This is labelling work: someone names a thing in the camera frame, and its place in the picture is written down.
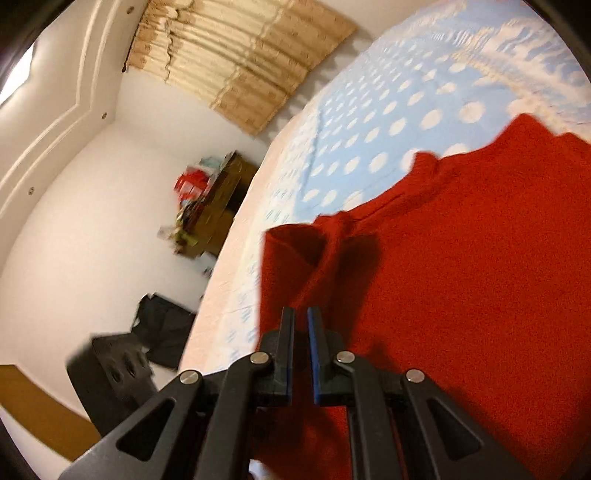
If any black bag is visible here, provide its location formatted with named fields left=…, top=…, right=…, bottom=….
left=131, top=293, right=197, bottom=370

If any blue polka dot bed sheet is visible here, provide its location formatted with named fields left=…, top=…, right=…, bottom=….
left=178, top=0, right=591, bottom=384

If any brown wooden desk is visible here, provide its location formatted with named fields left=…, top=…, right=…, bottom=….
left=173, top=150, right=259, bottom=259

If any beige patterned curtain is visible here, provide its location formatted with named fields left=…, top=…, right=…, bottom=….
left=122, top=0, right=358, bottom=137

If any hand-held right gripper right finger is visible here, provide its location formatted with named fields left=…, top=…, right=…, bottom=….
left=307, top=307, right=536, bottom=480

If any red gift bag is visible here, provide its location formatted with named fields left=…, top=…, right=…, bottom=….
left=174, top=168, right=208, bottom=199

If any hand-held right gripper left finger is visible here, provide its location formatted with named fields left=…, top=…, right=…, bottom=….
left=58, top=307, right=296, bottom=480

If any green cloth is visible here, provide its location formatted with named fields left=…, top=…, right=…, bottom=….
left=173, top=226, right=199, bottom=250

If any brown wooden board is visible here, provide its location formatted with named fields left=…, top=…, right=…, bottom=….
left=0, top=364, right=101, bottom=462

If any red embroidered sweater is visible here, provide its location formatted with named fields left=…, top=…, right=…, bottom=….
left=252, top=113, right=591, bottom=480

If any bright ceiling lamp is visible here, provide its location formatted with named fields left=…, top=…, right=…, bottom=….
left=0, top=46, right=35, bottom=104

